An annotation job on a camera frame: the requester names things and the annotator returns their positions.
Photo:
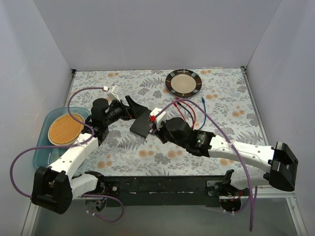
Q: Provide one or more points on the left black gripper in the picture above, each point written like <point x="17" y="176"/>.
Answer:
<point x="125" y="109"/>

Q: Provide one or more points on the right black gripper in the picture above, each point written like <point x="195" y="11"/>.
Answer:
<point x="155" y="130"/>

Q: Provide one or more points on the black network switch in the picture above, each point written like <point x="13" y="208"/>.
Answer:
<point x="141" y="125"/>

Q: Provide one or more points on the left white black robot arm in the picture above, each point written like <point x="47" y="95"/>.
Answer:
<point x="55" y="186"/>

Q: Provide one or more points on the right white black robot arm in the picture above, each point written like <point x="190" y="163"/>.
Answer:
<point x="270" y="165"/>

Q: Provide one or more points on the dark rimmed beige plate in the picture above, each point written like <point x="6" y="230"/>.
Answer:
<point x="183" y="83"/>

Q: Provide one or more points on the floral tablecloth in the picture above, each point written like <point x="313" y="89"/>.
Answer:
<point x="223" y="106"/>

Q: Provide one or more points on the orange woven round plate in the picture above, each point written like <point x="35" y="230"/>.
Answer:
<point x="64" y="130"/>

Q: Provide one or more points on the teal plastic tray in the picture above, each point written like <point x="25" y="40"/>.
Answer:
<point x="44" y="157"/>

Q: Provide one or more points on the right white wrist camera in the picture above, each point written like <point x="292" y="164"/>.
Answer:
<point x="156" y="117"/>

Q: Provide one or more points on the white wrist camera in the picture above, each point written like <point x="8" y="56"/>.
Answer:
<point x="156" y="117"/>
<point x="113" y="93"/>

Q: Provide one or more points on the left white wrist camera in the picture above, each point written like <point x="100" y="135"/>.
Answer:
<point x="113" y="93"/>

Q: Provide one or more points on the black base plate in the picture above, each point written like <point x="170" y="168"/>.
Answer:
<point x="164" y="190"/>

